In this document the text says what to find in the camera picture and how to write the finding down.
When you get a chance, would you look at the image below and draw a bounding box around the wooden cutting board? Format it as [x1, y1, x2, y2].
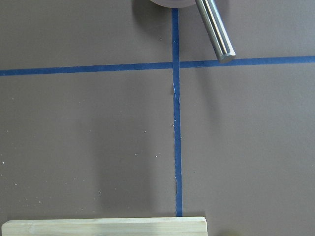
[1, 217, 208, 236]

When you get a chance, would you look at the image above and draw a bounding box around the pink bowl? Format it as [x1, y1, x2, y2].
[151, 0, 196, 8]

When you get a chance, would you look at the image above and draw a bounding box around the metal spoon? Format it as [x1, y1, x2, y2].
[195, 0, 236, 63]

